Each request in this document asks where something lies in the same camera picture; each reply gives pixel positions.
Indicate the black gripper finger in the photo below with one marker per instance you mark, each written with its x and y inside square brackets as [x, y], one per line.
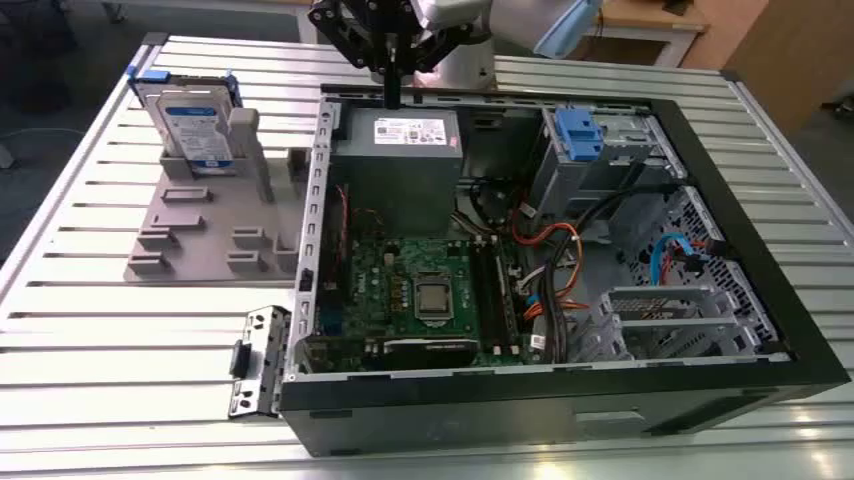
[343, 35]
[436, 47]

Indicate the hard disk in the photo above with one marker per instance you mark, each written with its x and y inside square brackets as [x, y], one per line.
[193, 130]

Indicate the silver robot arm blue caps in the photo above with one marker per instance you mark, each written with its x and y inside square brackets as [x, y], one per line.
[467, 65]

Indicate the silver disk bay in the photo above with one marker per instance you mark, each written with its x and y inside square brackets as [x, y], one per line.
[667, 325]

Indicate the blue drive cage latch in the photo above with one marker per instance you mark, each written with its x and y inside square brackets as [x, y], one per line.
[576, 135]

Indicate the grey power supply unit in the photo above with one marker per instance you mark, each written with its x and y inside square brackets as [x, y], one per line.
[393, 185]

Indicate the grey optical drive cage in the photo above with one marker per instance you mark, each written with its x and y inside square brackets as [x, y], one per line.
[567, 185]

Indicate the green motherboard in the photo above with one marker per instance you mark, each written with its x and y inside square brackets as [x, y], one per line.
[376, 257]

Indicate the grey parts rack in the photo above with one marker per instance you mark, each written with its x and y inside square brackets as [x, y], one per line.
[200, 240]

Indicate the black office chair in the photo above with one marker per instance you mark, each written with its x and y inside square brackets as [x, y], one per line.
[33, 50]

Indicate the silver CPU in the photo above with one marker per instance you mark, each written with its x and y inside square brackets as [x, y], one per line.
[434, 301]

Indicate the wooden cabinet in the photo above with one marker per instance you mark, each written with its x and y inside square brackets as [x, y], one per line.
[787, 60]

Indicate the black graphics card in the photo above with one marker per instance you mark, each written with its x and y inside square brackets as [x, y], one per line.
[434, 347]

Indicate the black PC case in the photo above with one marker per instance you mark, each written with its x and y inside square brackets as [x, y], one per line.
[467, 415]

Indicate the wooden desk white frame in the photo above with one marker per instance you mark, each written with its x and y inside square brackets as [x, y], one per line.
[654, 17]

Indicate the metal expansion slot bracket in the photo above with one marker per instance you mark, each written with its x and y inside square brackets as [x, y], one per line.
[275, 360]

